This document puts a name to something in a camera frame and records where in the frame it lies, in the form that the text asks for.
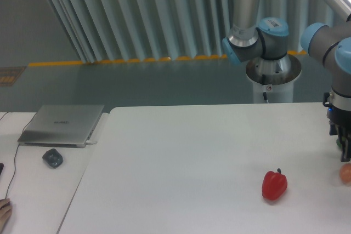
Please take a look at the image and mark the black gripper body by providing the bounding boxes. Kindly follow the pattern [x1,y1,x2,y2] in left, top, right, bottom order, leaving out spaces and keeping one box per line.
[322,92,350,137]

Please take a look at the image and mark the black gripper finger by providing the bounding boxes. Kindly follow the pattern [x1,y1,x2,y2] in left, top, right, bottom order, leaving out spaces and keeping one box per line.
[337,127,350,162]

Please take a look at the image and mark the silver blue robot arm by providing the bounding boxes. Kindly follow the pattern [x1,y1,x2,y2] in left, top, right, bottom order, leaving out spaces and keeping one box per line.
[222,0,350,162]

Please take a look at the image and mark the person's hand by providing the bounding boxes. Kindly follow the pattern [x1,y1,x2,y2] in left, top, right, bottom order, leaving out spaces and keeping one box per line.
[0,198,12,230]

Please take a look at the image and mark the green bell pepper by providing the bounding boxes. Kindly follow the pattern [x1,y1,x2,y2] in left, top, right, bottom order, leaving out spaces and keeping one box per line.
[336,139,342,149]

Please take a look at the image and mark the orange round fruit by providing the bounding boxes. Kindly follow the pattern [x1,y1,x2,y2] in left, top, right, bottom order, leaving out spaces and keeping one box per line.
[339,163,351,184]

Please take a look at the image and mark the red bell pepper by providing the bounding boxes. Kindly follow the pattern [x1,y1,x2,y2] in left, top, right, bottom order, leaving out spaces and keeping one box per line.
[262,168,288,201]

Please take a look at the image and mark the pleated grey curtain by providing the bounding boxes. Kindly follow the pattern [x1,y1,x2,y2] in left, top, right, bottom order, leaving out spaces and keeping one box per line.
[48,0,344,63]

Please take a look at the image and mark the silver closed laptop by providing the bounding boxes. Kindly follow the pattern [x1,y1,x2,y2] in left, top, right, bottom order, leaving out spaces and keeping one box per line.
[18,105,104,147]

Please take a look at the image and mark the dark grey small device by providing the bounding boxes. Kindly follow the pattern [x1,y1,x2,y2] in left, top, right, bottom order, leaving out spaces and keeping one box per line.
[42,149,64,169]

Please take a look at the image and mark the black object at edge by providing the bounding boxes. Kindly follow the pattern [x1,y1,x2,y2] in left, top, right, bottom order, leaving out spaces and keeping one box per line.
[0,163,4,175]

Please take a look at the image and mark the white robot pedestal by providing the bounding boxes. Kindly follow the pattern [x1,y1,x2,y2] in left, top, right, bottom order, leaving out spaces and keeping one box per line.
[251,81,294,104]

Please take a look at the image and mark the thin black cable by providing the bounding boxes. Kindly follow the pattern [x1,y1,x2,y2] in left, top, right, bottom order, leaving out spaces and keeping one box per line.
[0,111,36,199]

